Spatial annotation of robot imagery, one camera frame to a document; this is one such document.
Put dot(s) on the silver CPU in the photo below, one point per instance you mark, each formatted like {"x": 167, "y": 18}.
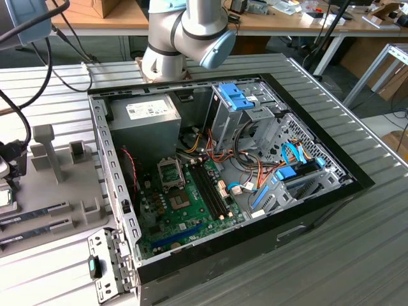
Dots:
{"x": 4, "y": 198}

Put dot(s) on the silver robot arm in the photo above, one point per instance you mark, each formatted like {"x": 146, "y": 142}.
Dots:
{"x": 162, "y": 32}

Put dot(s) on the CPU socket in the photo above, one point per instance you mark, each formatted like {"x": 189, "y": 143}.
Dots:
{"x": 180, "y": 200}

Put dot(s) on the RAM stick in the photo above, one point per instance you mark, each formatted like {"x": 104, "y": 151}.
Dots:
{"x": 28, "y": 214}
{"x": 25, "y": 234}

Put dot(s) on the grey parts rack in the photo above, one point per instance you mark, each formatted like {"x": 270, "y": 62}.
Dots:
{"x": 73, "y": 181}

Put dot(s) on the teal plastic latch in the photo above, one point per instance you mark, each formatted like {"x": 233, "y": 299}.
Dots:
{"x": 93, "y": 267}

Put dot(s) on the grey power supply unit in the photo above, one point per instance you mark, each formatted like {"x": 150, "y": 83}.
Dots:
{"x": 143, "y": 134}

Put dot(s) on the white four-pin board connector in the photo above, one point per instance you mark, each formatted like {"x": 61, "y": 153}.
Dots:
{"x": 147, "y": 184}

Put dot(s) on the black square chipset chip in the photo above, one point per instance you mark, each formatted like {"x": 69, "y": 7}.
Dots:
{"x": 154, "y": 228}

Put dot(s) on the blue expansion slot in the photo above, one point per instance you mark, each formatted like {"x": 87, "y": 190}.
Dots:
{"x": 178, "y": 237}

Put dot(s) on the silver coin battery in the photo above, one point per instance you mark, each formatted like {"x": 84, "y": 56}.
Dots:
{"x": 176, "y": 245}

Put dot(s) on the green motherboard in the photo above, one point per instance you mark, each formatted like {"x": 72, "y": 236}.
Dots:
{"x": 191, "y": 220}

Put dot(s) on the brown cardboard box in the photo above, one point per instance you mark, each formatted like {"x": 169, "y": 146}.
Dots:
{"x": 108, "y": 8}
{"x": 396, "y": 143}
{"x": 395, "y": 84}

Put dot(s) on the black RAM slot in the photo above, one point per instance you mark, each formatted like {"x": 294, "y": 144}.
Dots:
{"x": 208, "y": 191}
{"x": 213, "y": 191}
{"x": 205, "y": 191}
{"x": 216, "y": 191}

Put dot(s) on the white orange board power connector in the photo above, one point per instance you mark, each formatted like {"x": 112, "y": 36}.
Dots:
{"x": 223, "y": 188}

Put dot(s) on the metal optical drive cage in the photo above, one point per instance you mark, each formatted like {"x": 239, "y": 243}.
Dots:
{"x": 229, "y": 127}

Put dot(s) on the black PC case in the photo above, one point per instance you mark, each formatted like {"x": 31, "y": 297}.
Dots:
{"x": 223, "y": 255}

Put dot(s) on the blue plastic drive latch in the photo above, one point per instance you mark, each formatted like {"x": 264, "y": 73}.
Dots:
{"x": 236, "y": 95}

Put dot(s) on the metal disk bay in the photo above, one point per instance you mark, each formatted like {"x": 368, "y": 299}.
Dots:
{"x": 277, "y": 194}

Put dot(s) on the blue disk carrier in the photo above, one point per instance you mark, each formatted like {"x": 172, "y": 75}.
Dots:
{"x": 285, "y": 174}

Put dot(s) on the small white box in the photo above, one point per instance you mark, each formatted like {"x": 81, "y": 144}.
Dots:
{"x": 310, "y": 18}

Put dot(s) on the black stand pole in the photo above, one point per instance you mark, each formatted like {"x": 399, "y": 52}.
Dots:
{"x": 330, "y": 25}

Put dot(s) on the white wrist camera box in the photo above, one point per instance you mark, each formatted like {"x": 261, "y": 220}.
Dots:
{"x": 3, "y": 168}

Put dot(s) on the metal card retention bracket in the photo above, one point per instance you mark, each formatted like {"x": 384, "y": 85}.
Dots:
{"x": 110, "y": 255}

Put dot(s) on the aluminium profile frame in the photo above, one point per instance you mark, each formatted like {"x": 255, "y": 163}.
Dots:
{"x": 365, "y": 75}

